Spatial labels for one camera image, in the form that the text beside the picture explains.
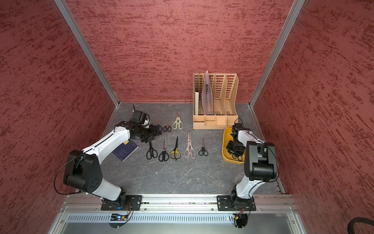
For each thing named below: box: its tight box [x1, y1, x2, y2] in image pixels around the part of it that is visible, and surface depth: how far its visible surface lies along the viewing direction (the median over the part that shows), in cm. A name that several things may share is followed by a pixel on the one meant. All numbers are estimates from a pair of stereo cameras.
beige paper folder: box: [194, 72, 200, 116], surface depth 94 cm
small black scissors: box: [163, 118, 172, 133], surface depth 108 cm
